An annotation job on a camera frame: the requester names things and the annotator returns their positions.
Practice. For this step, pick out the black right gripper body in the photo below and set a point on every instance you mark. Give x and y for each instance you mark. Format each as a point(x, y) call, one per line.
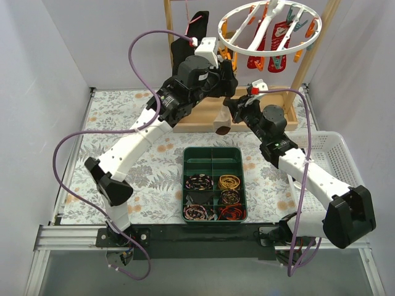
point(242, 106)

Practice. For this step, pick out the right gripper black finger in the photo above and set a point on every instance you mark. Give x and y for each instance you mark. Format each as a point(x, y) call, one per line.
point(233, 104)
point(238, 115)

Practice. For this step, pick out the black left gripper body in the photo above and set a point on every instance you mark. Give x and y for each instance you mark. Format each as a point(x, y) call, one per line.
point(227, 77)

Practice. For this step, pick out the brown beige striped sock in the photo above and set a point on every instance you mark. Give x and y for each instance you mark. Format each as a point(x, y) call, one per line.
point(222, 122)

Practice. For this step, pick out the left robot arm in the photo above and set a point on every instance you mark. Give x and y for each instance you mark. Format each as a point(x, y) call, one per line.
point(196, 80)

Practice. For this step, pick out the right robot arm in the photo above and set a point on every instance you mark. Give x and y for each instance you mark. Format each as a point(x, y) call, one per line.
point(349, 213)

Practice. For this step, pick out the white round clip hanger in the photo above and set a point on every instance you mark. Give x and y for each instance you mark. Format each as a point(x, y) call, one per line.
point(290, 26)

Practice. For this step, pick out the wooden tray base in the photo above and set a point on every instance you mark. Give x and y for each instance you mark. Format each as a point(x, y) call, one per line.
point(201, 119)

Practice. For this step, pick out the orange clothes clip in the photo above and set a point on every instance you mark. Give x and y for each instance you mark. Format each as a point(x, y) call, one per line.
point(259, 63)

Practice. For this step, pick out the black hanging garment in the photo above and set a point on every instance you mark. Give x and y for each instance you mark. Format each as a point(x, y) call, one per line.
point(180, 48)

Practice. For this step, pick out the yellow rolled tie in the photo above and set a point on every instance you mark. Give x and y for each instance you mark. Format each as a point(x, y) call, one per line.
point(229, 182)

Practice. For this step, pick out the yellow-orange clothes clip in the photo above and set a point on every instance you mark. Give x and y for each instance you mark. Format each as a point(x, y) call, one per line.
point(297, 56)

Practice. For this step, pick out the black white patterned rolled tie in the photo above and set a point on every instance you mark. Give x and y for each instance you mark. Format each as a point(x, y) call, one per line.
point(199, 182)

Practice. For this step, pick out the green divided organizer box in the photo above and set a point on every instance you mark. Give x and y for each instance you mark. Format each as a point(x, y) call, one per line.
point(213, 190)

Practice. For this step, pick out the black gold paisley rolled tie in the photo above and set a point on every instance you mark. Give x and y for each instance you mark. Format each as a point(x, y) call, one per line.
point(229, 197)

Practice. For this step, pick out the white plastic basket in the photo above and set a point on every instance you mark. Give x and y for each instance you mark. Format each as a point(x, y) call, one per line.
point(330, 152)

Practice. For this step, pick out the black orange rolled tie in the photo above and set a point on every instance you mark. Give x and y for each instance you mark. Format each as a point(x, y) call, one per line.
point(235, 212)

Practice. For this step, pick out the floral tablecloth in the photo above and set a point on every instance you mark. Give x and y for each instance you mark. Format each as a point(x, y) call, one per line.
point(156, 177)

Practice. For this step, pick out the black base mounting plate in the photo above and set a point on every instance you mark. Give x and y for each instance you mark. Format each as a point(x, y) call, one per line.
point(181, 241)

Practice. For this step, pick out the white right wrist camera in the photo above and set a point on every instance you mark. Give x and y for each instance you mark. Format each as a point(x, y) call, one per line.
point(256, 87)

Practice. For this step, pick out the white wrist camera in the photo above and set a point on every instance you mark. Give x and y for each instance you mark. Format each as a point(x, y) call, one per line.
point(208, 49)
point(256, 87)

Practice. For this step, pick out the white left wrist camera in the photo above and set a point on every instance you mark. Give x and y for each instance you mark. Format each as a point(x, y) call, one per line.
point(208, 49)

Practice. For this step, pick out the left wooden rack post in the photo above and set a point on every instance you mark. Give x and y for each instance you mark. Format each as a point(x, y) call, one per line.
point(169, 25)

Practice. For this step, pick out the wooden rack post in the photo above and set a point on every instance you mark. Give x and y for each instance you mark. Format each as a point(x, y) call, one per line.
point(327, 16)
point(169, 25)

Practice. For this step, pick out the aluminium frame rail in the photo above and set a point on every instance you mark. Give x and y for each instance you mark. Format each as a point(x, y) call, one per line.
point(57, 238)

